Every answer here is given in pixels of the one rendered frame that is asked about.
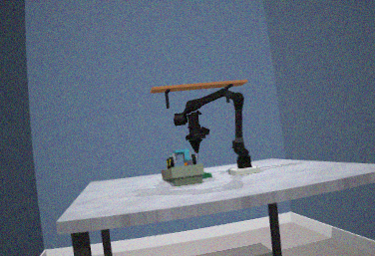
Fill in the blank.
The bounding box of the green tray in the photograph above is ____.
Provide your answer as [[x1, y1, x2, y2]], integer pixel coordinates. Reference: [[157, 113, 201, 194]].
[[202, 172, 212, 178]]

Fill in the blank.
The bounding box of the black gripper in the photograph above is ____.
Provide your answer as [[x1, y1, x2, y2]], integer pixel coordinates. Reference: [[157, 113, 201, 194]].
[[186, 124, 205, 153]]

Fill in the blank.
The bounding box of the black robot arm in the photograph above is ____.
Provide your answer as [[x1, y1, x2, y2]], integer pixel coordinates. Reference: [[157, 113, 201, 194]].
[[174, 89, 252, 168]]

